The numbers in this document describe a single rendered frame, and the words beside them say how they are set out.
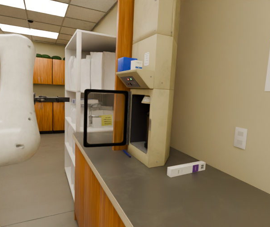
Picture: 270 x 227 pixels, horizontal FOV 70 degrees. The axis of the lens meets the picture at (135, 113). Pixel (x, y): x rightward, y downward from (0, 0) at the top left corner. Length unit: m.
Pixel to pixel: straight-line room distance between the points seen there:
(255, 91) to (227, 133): 0.29
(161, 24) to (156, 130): 0.60
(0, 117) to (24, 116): 0.06
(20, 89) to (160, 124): 0.76
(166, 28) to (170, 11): 0.10
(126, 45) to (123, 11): 0.23
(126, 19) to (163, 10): 0.38
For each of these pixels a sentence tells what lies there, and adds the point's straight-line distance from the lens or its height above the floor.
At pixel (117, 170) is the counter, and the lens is 1.13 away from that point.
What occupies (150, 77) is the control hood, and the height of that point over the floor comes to 1.47.
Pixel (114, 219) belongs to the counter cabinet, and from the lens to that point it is 1.02.
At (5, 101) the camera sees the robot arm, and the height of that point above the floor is 1.35.
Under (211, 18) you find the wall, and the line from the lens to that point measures 1.48.
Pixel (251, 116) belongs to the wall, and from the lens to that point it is 1.19.
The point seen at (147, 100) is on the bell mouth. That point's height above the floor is 1.34.
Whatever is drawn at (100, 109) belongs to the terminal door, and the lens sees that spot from 1.33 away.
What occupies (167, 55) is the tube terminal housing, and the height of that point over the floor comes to 1.60.
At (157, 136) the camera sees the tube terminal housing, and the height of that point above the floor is 1.13.
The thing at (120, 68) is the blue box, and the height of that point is 1.53.
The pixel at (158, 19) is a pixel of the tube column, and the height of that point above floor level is 1.79.
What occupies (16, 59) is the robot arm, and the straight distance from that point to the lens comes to 0.80.
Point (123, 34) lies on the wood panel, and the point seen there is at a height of 1.78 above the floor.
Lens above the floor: 1.40
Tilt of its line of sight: 7 degrees down
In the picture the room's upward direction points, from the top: 3 degrees clockwise
